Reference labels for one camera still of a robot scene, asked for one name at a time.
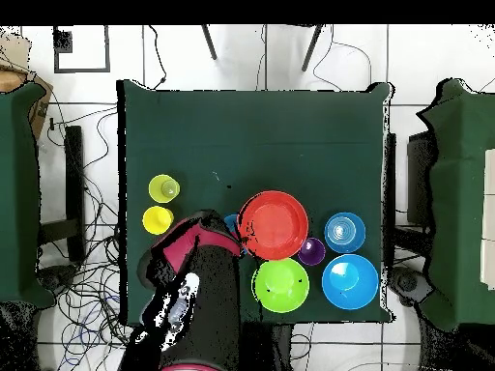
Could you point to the black box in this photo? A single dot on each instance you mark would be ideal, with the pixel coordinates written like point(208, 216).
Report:
point(419, 174)

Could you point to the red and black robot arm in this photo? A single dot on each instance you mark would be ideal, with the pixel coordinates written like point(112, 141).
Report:
point(209, 301)

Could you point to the black stand base with knob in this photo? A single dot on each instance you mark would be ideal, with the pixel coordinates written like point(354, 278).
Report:
point(54, 280)

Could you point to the cardboard box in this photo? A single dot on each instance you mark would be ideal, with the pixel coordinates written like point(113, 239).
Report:
point(40, 110)

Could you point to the green cloth covered table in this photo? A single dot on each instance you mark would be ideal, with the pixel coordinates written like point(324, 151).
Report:
point(19, 193)
point(460, 193)

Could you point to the orange bowl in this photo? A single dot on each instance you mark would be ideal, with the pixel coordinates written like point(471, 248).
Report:
point(276, 226)

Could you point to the black floor stand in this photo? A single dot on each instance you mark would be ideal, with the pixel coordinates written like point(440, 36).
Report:
point(75, 193)

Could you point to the small blue bowl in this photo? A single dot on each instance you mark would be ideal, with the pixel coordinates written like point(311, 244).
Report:
point(231, 222)
point(344, 232)

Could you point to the large blue bowl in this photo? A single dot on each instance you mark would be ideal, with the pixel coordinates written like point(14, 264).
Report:
point(350, 282)

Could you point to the black square floor frame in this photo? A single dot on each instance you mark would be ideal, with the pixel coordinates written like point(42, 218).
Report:
point(62, 41)

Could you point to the purple cup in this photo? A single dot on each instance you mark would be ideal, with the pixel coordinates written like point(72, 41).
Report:
point(312, 253)

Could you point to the yellow cup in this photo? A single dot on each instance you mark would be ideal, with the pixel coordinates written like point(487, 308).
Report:
point(156, 221)
point(164, 188)

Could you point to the green bowl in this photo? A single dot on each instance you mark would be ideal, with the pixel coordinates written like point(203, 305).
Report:
point(281, 288)

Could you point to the black tripod leg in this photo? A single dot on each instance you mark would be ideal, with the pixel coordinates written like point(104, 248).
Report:
point(311, 48)
point(209, 42)

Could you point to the dark green tablecloth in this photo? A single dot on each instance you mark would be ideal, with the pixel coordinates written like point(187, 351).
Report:
point(251, 135)

